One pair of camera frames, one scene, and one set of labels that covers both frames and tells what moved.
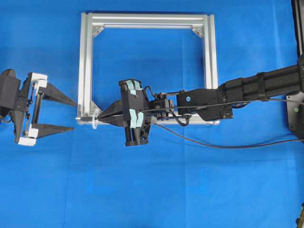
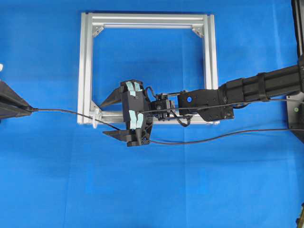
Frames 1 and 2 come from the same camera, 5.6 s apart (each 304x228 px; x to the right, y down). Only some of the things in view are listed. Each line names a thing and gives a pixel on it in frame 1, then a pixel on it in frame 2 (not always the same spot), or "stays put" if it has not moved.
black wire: x=206 y=143 -> x=175 y=143
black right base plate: x=295 y=107 stays put
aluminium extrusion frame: x=87 y=110 stays put
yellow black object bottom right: x=299 y=221 stays put
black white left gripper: x=19 y=102 -> x=8 y=95
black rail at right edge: x=298 y=7 stays put
